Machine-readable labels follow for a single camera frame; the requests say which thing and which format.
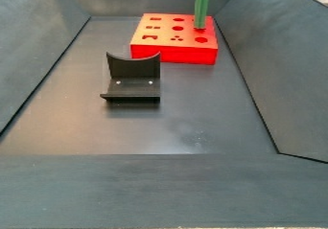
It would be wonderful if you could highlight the black curved bracket stand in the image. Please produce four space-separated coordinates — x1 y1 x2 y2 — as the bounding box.
101 53 161 102

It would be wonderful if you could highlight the green star-shaped peg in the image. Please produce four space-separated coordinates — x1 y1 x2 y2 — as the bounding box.
195 0 209 30

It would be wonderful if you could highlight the red shape-sorting board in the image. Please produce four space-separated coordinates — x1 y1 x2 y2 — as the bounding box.
130 13 220 65

